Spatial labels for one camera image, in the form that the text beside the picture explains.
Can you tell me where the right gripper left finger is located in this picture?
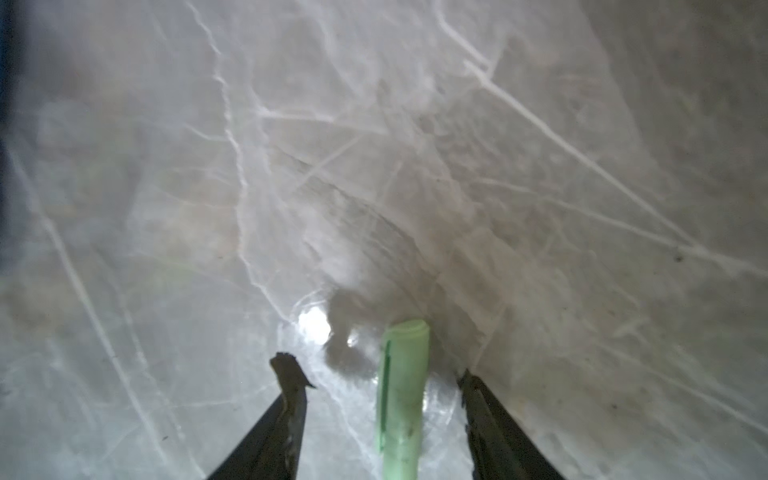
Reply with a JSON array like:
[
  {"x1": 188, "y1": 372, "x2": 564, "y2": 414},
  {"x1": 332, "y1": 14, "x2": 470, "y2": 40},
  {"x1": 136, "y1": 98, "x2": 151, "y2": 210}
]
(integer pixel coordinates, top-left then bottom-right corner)
[{"x1": 210, "y1": 352, "x2": 312, "y2": 480}]

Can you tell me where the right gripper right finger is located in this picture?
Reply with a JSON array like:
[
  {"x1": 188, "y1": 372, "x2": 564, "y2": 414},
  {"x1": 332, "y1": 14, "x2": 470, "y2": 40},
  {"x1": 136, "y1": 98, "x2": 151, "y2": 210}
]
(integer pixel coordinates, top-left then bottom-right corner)
[{"x1": 458, "y1": 371, "x2": 563, "y2": 480}]

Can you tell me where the green pen cap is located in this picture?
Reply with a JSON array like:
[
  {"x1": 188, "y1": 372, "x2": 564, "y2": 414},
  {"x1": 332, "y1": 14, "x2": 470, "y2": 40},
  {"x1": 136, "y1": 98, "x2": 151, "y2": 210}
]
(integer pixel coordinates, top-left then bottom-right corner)
[{"x1": 376, "y1": 319, "x2": 430, "y2": 479}]

